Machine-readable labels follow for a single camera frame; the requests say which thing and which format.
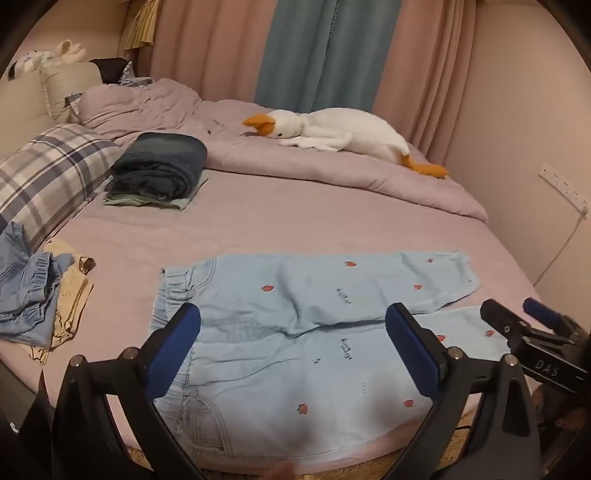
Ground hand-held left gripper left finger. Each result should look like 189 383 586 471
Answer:
51 302 206 480

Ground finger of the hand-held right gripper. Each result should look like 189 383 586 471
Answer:
523 298 575 335
480 299 532 347

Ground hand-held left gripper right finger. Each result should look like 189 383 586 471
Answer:
383 302 541 480

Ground light blue embroidered pants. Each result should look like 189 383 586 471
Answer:
148 250 513 460

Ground beige pants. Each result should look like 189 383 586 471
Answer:
30 237 97 365

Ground crumpled blue denim pants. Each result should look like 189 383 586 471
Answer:
0 222 75 349

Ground brown patterned rug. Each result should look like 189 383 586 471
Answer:
122 406 476 480

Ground folded green garment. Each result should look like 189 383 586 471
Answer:
103 178 209 212

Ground bed with pink sheet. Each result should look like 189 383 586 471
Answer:
0 99 550 476

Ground folded dark jeans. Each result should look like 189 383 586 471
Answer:
110 132 208 201

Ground plaid pillow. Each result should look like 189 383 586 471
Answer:
0 124 123 252

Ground purple duvet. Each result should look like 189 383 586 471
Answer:
78 78 490 224

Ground white goose plush toy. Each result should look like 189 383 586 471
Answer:
243 107 450 179

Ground pink curtain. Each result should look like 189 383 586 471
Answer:
372 0 477 160
150 0 278 101

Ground blue plaid cloth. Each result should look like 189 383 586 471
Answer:
118 61 154 88

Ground beige headboard cushion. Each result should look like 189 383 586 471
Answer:
39 61 102 124

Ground dark cloth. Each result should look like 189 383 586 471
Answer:
90 58 132 85

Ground blue curtain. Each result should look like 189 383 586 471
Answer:
255 0 403 114

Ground cream plush toy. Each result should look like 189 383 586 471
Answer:
55 39 88 64

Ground white and black plush toy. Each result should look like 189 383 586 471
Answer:
9 48 56 80

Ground yellow striped curtain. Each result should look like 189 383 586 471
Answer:
124 0 161 50

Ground white power cable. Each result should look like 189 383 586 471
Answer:
533 207 583 285

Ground white wall power strip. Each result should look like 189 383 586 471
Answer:
539 162 591 209

